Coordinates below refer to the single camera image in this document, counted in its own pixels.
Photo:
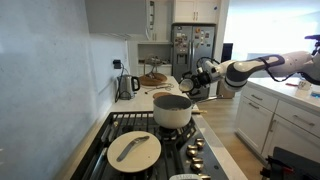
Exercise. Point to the black camera tripod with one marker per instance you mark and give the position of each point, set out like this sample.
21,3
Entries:
315,37

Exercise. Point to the white open shelf cabinet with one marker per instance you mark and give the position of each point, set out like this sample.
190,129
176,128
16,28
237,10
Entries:
160,33

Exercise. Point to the black equipment stand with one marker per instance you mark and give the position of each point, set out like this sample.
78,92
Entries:
293,165

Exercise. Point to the red flat item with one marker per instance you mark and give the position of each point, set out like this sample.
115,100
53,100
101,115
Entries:
291,84

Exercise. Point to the wooden spatula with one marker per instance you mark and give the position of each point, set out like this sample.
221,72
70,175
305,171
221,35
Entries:
199,112

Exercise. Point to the dark power adapter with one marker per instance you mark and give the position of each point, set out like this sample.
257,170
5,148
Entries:
117,64

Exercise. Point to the steel range hood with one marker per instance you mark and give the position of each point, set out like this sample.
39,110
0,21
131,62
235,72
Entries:
116,16

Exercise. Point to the blue flat item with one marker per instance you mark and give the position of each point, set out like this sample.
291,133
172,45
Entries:
315,95

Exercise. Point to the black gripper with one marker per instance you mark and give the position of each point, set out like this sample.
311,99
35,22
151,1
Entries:
206,80

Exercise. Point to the white dutch oven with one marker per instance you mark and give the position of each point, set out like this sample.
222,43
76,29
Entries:
185,177

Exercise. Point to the clear plastic cup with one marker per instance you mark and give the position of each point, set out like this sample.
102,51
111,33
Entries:
185,85

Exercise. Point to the stainless steel electric kettle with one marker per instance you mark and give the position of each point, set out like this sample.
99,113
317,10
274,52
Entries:
126,87

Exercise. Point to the white kitchen island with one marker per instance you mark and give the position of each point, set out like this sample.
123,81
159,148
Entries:
256,123

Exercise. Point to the white double door cabinet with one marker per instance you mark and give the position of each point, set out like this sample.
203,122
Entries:
195,11

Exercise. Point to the black gas stove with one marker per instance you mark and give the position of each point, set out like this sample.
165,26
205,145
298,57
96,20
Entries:
173,156

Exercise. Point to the round cork trivet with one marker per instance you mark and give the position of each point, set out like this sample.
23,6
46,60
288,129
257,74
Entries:
161,95

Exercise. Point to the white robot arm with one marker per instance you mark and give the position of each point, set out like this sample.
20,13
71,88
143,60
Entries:
260,68

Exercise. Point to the white printed mug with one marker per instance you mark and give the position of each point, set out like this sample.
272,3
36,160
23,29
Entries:
304,85

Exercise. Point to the stainless steel fridge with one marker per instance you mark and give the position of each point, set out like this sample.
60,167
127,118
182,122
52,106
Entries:
193,46

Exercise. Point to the brown wooden box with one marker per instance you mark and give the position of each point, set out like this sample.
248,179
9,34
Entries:
220,91

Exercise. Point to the brass stove knob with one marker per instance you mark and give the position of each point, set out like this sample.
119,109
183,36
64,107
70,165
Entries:
197,164
192,151
200,143
205,177

